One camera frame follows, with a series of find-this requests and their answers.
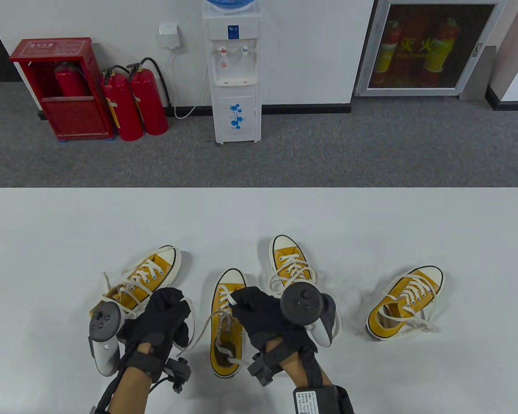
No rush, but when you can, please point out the person's left hand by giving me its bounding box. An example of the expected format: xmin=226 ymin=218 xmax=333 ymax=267
xmin=117 ymin=288 xmax=195 ymax=380

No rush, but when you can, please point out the person's right hand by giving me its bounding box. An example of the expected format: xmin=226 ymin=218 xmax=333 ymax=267
xmin=231 ymin=287 xmax=318 ymax=358

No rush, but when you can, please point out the yellow canvas shoe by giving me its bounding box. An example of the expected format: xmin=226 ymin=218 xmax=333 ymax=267
xmin=210 ymin=268 xmax=247 ymax=379
xmin=89 ymin=245 xmax=182 ymax=322
xmin=366 ymin=266 xmax=444 ymax=341
xmin=269 ymin=235 xmax=320 ymax=302

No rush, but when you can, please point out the person's left forearm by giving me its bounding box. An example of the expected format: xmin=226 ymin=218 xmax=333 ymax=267
xmin=97 ymin=367 xmax=156 ymax=414

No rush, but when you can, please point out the person's right forearm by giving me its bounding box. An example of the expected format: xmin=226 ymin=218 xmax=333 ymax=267
xmin=281 ymin=345 xmax=354 ymax=414

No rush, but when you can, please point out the dark grey hand controller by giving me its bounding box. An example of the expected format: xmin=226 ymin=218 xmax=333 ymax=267
xmin=88 ymin=301 xmax=122 ymax=377
xmin=281 ymin=282 xmax=337 ymax=348

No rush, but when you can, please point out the black battery pack white label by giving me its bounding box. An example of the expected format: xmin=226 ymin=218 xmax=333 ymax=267
xmin=294 ymin=387 xmax=339 ymax=414

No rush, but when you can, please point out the red extinguisher cabinet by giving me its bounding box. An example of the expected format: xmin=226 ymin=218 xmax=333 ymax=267
xmin=9 ymin=38 xmax=115 ymax=142

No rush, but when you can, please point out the white water dispenser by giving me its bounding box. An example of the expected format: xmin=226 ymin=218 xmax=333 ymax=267
xmin=202 ymin=4 xmax=262 ymax=145

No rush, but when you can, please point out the silver framed glass cabinet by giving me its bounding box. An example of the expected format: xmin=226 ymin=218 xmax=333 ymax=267
xmin=354 ymin=0 xmax=508 ymax=97

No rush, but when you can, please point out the red yellow fire extinguisher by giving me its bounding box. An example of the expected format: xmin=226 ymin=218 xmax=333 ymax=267
xmin=423 ymin=17 xmax=458 ymax=85
xmin=373 ymin=19 xmax=402 ymax=85

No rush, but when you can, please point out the blue water bottle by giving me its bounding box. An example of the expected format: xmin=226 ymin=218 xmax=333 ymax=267
xmin=204 ymin=0 xmax=256 ymax=13

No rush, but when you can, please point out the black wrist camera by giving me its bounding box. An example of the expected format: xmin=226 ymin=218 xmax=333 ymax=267
xmin=247 ymin=351 xmax=277 ymax=386
xmin=164 ymin=357 xmax=192 ymax=394

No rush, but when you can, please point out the black glove cable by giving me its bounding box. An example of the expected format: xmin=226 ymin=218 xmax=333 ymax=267
xmin=91 ymin=371 xmax=126 ymax=414

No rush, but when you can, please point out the white power cable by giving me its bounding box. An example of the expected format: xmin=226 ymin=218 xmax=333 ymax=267
xmin=167 ymin=47 xmax=210 ymax=119

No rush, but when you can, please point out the white wall box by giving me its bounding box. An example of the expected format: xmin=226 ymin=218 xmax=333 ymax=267
xmin=158 ymin=24 xmax=183 ymax=51

